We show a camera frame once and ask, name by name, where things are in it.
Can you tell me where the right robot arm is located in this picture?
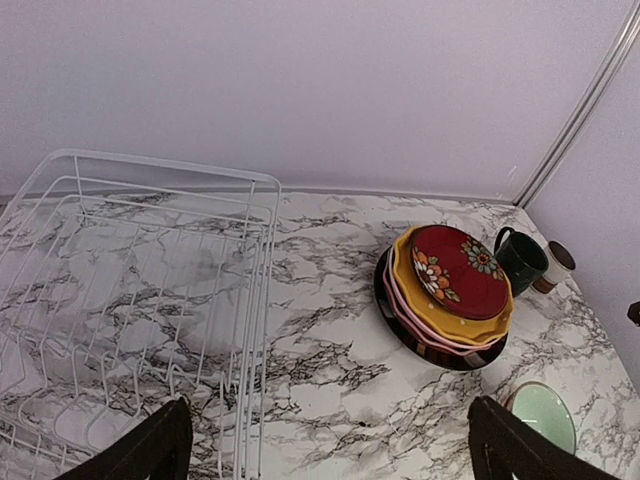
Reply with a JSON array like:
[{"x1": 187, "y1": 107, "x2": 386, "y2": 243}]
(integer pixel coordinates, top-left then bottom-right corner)
[{"x1": 627, "y1": 301, "x2": 640, "y2": 327}]

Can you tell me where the dark green mug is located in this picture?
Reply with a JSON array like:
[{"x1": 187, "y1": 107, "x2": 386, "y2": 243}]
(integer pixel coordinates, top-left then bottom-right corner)
[{"x1": 494, "y1": 226, "x2": 549, "y2": 297}]

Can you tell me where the pink bear plate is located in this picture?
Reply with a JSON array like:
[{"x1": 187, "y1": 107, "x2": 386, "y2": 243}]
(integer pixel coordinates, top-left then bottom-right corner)
[{"x1": 375, "y1": 248, "x2": 508, "y2": 353}]

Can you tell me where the dark red floral plate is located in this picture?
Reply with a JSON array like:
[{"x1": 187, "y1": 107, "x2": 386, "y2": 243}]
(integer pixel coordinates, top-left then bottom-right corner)
[{"x1": 409, "y1": 225, "x2": 509, "y2": 321}]

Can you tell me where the black rimmed cream plate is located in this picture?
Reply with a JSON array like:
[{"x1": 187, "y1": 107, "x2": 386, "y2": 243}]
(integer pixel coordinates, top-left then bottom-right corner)
[{"x1": 373, "y1": 248, "x2": 508, "y2": 371}]

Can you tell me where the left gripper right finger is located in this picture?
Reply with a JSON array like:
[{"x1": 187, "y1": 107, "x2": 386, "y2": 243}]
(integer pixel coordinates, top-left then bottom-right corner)
[{"x1": 467, "y1": 396, "x2": 613, "y2": 480}]

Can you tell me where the white wire dish rack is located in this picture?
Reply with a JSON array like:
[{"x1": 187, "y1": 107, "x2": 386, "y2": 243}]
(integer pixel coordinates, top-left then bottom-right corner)
[{"x1": 1, "y1": 149, "x2": 281, "y2": 479}]

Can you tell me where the right aluminium frame post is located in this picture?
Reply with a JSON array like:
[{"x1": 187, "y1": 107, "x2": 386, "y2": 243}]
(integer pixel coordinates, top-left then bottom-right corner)
[{"x1": 512, "y1": 0, "x2": 639, "y2": 209}]

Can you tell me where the yellow polka dot plate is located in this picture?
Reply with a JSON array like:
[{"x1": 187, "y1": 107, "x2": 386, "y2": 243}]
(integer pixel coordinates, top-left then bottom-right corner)
[{"x1": 388, "y1": 226, "x2": 514, "y2": 346}]

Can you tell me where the mauve polka dot plate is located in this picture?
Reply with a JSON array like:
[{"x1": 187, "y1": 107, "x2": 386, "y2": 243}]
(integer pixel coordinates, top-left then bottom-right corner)
[{"x1": 383, "y1": 266, "x2": 478, "y2": 357}]

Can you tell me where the cream brown cup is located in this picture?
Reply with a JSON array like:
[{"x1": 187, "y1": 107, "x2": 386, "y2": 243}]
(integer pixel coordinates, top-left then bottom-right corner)
[{"x1": 532, "y1": 240, "x2": 576, "y2": 294}]

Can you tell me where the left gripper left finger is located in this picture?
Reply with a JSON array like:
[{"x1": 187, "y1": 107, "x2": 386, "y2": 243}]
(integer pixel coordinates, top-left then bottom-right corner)
[{"x1": 60, "y1": 398, "x2": 193, "y2": 480}]

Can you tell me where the pale green glass bowl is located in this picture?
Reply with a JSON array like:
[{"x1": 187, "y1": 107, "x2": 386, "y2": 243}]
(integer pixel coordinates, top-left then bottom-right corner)
[{"x1": 504, "y1": 381, "x2": 577, "y2": 454}]

